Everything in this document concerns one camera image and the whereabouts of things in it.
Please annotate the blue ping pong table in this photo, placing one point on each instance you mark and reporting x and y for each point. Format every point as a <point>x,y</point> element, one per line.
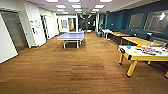
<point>70,36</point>

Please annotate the yellow air hockey table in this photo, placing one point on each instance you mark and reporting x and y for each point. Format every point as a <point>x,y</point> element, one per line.
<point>143,55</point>

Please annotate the small white table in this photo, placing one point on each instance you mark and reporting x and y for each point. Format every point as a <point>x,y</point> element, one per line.
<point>106,31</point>

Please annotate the glass door dark frame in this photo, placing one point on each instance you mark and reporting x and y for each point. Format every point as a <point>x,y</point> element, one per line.
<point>15,31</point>

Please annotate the green bowl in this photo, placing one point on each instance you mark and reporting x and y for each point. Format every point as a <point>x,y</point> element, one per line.
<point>135,51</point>

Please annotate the large interior window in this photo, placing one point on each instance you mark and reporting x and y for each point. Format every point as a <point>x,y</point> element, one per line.
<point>136,21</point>
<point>156,21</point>

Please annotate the rectangular ceiling light panel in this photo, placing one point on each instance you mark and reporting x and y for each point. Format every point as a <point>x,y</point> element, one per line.
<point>74,0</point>
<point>76,6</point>
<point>51,0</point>
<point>61,6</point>
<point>99,6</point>
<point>106,0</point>

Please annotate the colourful toy pile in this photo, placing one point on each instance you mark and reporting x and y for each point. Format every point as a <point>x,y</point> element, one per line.
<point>150,50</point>

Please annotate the white paper wall notice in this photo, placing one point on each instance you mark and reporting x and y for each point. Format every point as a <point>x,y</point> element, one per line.
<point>37,24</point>

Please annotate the grey waste bin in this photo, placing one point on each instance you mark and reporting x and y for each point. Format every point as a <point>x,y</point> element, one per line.
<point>99,34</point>

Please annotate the blue bowl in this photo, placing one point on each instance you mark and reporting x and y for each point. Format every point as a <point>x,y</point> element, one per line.
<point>128,47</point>

